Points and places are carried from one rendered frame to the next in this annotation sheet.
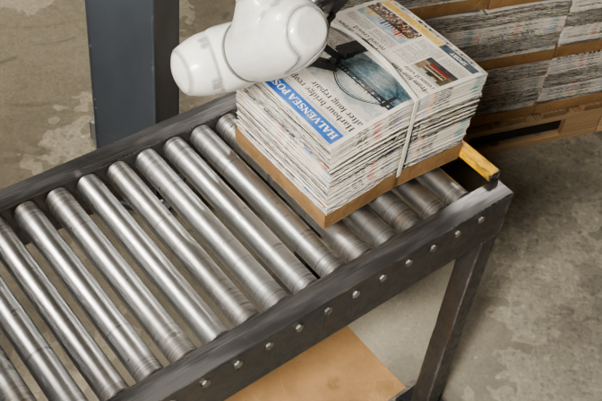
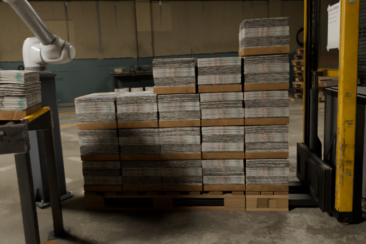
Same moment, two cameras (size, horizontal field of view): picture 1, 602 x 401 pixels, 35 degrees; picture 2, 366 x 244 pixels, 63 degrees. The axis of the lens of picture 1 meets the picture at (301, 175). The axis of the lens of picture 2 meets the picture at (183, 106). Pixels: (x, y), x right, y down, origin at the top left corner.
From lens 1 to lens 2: 211 cm
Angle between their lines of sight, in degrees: 46
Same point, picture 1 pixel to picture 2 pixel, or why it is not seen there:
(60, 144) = not seen: hidden behind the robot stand
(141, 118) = (37, 162)
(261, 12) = not seen: outside the picture
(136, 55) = (33, 134)
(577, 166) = (224, 220)
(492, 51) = (168, 150)
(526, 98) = (196, 180)
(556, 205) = (198, 231)
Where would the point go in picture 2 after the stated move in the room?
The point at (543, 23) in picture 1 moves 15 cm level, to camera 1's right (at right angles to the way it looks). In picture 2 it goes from (188, 138) to (208, 140)
